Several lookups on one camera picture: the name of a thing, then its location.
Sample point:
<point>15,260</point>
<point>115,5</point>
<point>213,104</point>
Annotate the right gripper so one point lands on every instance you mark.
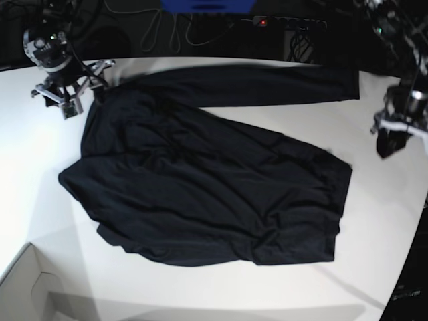
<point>67,95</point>

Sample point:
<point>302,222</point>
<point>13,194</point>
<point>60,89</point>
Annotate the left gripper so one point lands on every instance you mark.
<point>404,114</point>

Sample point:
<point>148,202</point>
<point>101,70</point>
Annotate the dark navy t-shirt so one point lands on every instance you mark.
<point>169,181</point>

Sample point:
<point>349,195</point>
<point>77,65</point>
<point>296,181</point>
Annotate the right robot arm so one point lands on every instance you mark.
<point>49,45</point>

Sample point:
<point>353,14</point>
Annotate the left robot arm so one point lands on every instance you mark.
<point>402,27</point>

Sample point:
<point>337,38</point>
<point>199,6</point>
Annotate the blue box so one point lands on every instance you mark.
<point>208,6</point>

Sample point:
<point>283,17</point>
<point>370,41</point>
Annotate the white power strip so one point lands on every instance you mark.
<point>289,22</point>

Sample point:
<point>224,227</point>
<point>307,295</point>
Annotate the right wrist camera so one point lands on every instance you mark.
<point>70,110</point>

